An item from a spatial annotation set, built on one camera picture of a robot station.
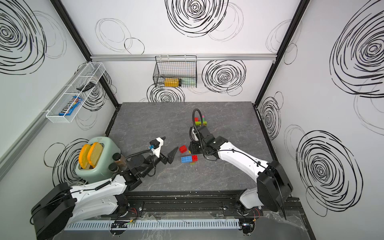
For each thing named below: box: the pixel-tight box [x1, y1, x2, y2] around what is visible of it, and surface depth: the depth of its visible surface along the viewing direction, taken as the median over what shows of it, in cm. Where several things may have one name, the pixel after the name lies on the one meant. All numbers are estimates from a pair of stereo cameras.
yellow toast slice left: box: [78, 144, 92, 169], surface depth 71 cm
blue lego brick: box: [181, 155, 193, 163], surface depth 87 cm
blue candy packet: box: [58, 96, 83, 116], surface depth 72 cm
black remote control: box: [76, 81, 96, 92], surface depth 82 cm
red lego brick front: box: [192, 155, 199, 162], surface depth 87 cm
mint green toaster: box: [91, 136, 121, 184], surface depth 79 cm
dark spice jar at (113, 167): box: [108, 162, 119, 173], surface depth 80 cm
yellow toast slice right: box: [87, 142, 103, 169], surface depth 73 cm
